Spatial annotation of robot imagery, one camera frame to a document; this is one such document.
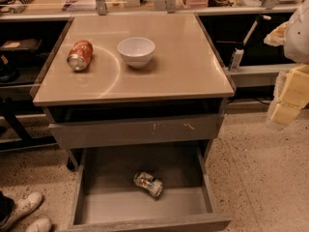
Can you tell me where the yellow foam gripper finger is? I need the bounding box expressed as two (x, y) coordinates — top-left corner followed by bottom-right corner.
(269, 65), (309, 126)
(264, 22), (288, 46)

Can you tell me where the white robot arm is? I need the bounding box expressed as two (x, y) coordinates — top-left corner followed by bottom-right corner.
(264, 0), (309, 130)

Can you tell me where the grey top drawer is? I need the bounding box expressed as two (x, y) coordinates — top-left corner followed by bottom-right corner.
(49, 114), (223, 149)

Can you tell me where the grey drawer cabinet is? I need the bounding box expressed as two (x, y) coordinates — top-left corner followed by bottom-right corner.
(32, 14), (235, 161)

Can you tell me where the orange soda can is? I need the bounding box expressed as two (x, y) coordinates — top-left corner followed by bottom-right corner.
(67, 40), (93, 72)

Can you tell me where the open middle drawer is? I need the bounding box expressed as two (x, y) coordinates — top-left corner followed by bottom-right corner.
(67, 142), (231, 232)

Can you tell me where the white ceramic bowl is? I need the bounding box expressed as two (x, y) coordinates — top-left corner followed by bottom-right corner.
(118, 37), (155, 69)

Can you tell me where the white shoe lower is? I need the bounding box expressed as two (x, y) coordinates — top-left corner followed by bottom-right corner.
(25, 217), (52, 232)

